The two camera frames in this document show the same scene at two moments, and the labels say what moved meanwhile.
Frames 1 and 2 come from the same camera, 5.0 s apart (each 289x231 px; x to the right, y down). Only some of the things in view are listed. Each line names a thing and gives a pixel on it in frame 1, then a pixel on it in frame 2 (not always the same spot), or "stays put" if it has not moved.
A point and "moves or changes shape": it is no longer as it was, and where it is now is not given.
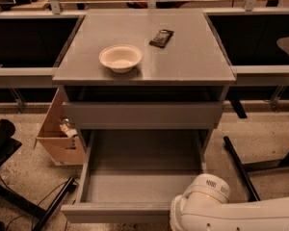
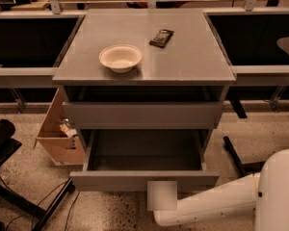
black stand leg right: x=244 y=167 stays put
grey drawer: x=133 y=175 moves or changes shape
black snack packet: x=162 y=38 stays put
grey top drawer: x=142 y=115 stays put
